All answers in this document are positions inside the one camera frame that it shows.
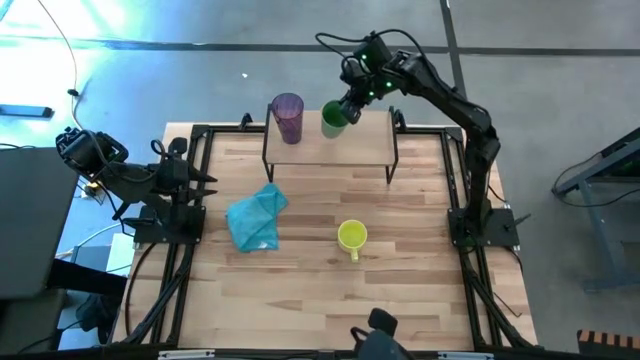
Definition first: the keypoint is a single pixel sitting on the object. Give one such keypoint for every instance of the black clamp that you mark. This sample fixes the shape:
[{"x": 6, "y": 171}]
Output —
[
  {"x": 246, "y": 121},
  {"x": 399, "y": 120}
]

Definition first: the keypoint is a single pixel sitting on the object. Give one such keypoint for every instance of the grey cabinet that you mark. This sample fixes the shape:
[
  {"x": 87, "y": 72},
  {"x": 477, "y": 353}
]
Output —
[{"x": 30, "y": 220}]

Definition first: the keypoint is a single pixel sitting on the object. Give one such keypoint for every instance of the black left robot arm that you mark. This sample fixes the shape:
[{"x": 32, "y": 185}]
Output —
[{"x": 90, "y": 150}]

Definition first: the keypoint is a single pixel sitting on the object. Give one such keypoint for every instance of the wooden shelf black metal legs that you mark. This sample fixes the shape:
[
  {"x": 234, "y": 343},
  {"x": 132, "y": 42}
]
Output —
[{"x": 350, "y": 145}]

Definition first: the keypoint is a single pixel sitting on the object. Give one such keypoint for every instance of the black aluminium rig frame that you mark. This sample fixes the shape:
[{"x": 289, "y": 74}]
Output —
[{"x": 425, "y": 131}]

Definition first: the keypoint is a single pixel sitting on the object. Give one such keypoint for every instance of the teal cloth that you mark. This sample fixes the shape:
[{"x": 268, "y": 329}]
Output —
[{"x": 255, "y": 220}]

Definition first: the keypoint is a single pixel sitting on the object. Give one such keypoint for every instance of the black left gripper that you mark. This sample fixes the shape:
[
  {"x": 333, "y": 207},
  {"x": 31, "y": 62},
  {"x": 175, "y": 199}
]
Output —
[{"x": 172, "y": 180}]

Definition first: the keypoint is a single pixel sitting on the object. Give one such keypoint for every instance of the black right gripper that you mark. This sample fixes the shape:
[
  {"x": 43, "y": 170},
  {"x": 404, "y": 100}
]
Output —
[{"x": 372, "y": 82}]

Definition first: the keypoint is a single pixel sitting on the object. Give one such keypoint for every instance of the blue grey metal table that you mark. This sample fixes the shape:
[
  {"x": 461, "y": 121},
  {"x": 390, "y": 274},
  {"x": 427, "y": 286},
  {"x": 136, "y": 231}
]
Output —
[{"x": 600, "y": 175}]

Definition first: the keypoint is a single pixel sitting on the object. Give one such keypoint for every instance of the purple translucent faceted cup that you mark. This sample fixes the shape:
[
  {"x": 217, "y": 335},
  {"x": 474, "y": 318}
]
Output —
[{"x": 289, "y": 120}]

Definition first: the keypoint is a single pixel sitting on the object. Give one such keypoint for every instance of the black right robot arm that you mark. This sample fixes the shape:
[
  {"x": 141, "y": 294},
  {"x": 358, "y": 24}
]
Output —
[{"x": 450, "y": 100}]

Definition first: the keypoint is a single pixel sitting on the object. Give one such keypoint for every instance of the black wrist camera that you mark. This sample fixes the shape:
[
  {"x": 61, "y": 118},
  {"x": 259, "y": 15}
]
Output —
[
  {"x": 372, "y": 52},
  {"x": 177, "y": 146}
]

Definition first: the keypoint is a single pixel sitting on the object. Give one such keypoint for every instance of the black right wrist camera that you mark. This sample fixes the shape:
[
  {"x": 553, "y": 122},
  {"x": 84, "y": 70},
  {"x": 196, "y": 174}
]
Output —
[{"x": 372, "y": 52}]

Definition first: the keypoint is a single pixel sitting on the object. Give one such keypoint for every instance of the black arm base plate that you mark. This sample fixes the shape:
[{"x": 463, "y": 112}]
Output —
[
  {"x": 500, "y": 230},
  {"x": 150, "y": 232}
]

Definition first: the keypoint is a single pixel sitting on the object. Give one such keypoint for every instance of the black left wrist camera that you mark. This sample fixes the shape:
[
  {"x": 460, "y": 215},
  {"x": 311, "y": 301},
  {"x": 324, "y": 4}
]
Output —
[{"x": 177, "y": 146}]

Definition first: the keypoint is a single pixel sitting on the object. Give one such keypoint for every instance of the silver aluminium extrusion piece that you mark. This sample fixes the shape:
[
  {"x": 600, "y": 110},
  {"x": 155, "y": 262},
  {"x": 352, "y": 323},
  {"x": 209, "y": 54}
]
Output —
[
  {"x": 186, "y": 354},
  {"x": 465, "y": 355}
]

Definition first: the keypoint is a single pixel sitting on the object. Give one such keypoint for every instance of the white box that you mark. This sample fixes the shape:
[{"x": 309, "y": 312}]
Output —
[{"x": 120, "y": 252}]

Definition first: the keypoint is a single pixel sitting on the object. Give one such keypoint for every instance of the green plastic cup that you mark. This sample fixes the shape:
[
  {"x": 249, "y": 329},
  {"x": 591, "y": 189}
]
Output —
[{"x": 331, "y": 131}]

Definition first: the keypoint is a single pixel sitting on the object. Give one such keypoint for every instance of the orange black striped object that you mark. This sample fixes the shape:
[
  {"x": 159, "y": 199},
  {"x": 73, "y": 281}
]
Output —
[{"x": 607, "y": 342}]

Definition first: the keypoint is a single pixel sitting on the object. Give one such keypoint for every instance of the black flat floor box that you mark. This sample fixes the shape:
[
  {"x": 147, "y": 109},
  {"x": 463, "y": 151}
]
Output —
[{"x": 25, "y": 111}]

